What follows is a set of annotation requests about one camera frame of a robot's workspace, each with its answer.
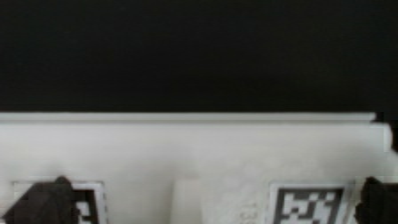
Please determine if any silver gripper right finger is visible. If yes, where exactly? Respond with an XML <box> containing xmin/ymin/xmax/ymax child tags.
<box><xmin>354</xmin><ymin>177</ymin><xmax>398</xmax><ymax>224</ymax></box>

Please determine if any white door panel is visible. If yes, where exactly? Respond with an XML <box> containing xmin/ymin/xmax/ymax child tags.
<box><xmin>0</xmin><ymin>113</ymin><xmax>398</xmax><ymax>224</ymax></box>

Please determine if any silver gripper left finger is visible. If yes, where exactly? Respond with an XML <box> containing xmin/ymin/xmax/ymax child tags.
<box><xmin>2</xmin><ymin>176</ymin><xmax>78</xmax><ymax>224</ymax></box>

